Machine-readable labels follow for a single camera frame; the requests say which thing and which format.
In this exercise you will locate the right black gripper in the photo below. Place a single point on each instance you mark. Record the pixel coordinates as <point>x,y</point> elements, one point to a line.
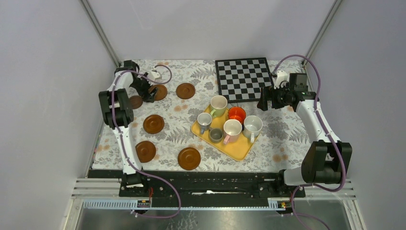
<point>266,93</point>

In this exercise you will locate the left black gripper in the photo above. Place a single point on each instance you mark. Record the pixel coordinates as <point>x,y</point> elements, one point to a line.
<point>146,97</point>

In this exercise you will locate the small dark brown coaster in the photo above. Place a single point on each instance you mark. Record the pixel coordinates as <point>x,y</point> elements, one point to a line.
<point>136,101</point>

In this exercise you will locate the brown wooden coaster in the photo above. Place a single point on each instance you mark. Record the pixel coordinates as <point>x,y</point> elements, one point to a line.
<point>185,91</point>
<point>153,124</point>
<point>146,151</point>
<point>189,158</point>
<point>161,91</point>

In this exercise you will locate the blue grey mug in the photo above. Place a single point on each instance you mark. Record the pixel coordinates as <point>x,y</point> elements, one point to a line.
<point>204,121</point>

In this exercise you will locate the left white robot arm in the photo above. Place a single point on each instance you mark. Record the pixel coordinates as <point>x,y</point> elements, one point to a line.
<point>117,113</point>

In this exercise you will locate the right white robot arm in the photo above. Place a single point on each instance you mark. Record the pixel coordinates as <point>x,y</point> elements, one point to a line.
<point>327,160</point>

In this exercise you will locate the small grey cup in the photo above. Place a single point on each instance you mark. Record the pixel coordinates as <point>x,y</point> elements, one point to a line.
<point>215,135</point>

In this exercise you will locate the black white chessboard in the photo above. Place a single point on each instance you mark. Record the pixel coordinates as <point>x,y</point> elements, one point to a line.
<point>241,80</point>

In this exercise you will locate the orange enamel mug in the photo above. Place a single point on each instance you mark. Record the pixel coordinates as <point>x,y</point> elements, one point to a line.
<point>237,113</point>

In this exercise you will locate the white mug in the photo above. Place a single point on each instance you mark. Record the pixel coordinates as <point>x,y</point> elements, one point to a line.
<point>252,127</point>

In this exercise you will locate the green mug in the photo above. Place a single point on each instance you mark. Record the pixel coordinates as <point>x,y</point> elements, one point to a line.
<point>218,105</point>

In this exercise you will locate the pink mug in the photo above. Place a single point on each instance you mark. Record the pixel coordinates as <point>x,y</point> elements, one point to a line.
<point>232,128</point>

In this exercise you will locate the yellow plastic tray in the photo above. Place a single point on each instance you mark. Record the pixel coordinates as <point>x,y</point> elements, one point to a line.
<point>236,150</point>

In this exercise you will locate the floral tablecloth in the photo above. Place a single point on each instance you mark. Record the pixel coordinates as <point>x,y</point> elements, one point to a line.
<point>282,145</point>

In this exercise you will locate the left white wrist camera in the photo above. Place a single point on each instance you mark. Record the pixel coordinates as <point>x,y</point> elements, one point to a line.
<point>154,75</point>

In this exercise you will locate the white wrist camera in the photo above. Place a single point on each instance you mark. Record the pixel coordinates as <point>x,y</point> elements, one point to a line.
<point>154,75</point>
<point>282,79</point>

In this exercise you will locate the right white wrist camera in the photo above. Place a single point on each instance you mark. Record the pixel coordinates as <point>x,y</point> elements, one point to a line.
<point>282,79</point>

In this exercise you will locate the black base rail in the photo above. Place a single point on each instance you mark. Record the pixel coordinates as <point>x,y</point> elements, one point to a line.
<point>208,189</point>

